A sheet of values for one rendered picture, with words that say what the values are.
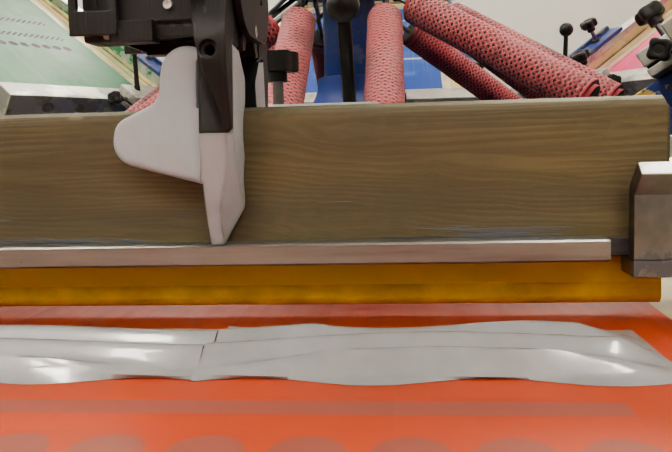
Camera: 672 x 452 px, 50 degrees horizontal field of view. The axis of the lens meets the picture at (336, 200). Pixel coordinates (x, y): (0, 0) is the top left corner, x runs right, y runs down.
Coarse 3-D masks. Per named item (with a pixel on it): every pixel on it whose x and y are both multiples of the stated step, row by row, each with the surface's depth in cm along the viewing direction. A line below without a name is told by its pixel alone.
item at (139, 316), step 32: (0, 320) 37; (32, 320) 37; (64, 320) 37; (96, 320) 36; (128, 320) 36; (160, 320) 36; (192, 320) 36; (224, 320) 36; (0, 384) 27; (32, 384) 27; (64, 384) 27; (96, 384) 27; (128, 384) 26; (160, 384) 26
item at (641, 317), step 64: (256, 320) 36; (320, 320) 35; (384, 320) 35; (448, 320) 35; (512, 320) 34; (576, 320) 34; (640, 320) 34; (192, 384) 26; (256, 384) 26; (320, 384) 26; (448, 384) 26; (512, 384) 25; (576, 384) 25
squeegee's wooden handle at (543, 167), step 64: (0, 128) 36; (64, 128) 36; (256, 128) 35; (320, 128) 34; (384, 128) 34; (448, 128) 34; (512, 128) 34; (576, 128) 33; (640, 128) 33; (0, 192) 36; (64, 192) 36; (128, 192) 35; (192, 192) 35; (256, 192) 35; (320, 192) 35; (384, 192) 34; (448, 192) 34; (512, 192) 34; (576, 192) 34
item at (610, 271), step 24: (384, 264) 36; (408, 264) 36; (432, 264) 35; (456, 264) 35; (480, 264) 35; (504, 264) 35; (528, 264) 35; (552, 264) 35; (576, 264) 35; (600, 264) 35
